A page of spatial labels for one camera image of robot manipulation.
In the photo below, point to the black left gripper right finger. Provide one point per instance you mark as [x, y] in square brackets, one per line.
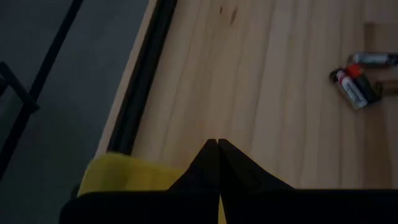
[242, 180]

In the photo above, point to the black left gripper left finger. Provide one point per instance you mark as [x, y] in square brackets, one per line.
[199, 180]

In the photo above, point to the silver AA battery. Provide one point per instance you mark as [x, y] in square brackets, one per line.
[370, 58]
[351, 91]

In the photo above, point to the black red Energizer battery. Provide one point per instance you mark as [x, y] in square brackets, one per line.
[363, 85]

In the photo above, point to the translucent yellow plastic bin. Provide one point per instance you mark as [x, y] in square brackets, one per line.
[124, 174]

